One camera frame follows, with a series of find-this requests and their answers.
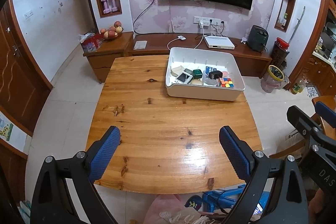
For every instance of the round gold compact mirror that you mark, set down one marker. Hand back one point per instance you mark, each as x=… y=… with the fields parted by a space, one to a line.
x=196 y=82

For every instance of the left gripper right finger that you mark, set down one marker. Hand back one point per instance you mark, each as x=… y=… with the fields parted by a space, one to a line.
x=287 y=202

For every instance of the yellow rim trash bin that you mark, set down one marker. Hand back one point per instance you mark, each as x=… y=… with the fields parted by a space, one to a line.
x=272 y=79

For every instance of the white plastic storage bin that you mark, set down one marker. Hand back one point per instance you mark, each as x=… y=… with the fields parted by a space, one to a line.
x=192 y=59

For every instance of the white wall power strip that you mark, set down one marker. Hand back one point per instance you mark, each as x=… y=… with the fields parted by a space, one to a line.
x=208 y=21

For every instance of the black power adapter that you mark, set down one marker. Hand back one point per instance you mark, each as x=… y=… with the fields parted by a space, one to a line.
x=215 y=75

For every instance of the pink round toy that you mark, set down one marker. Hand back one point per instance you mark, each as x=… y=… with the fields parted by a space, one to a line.
x=226 y=75

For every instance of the white set-top box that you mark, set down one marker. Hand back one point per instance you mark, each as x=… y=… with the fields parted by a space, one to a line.
x=219 y=42

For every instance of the clear plastic box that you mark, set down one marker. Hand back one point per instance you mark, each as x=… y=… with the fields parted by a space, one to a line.
x=210 y=82

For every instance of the blue plastic stool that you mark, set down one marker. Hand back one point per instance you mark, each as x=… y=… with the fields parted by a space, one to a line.
x=226 y=199

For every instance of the white handheld game console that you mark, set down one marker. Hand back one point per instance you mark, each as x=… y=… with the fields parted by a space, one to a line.
x=183 y=78

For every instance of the blue card box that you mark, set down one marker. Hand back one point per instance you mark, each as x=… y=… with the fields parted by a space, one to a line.
x=209 y=70

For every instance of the grey pad on cabinet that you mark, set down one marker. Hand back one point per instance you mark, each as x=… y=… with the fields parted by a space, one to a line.
x=140 y=45

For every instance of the colourful rubik's cube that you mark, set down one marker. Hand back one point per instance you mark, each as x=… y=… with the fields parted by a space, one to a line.
x=226 y=83

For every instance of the wooden door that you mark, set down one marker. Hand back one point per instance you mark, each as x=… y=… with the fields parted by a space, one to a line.
x=24 y=88

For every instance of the beige wooden house block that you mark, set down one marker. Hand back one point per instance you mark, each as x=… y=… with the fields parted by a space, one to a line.
x=175 y=71

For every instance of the wooden tv cabinet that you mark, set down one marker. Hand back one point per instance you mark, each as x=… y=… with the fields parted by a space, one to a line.
x=250 y=63

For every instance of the red tissue box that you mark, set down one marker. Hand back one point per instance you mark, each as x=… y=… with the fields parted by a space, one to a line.
x=90 y=41

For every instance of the green gold small box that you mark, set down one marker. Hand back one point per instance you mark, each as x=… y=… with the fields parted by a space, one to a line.
x=197 y=74

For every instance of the fruit bowl with peaches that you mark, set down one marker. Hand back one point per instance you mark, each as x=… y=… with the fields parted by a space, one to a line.
x=112 y=32

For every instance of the pink dumbbell pair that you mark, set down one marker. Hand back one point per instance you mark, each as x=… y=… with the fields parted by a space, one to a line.
x=109 y=6

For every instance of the red lid dark jar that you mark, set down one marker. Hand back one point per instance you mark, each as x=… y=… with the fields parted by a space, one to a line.
x=279 y=52

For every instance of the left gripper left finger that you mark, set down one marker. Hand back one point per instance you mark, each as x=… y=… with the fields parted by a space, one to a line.
x=52 y=202

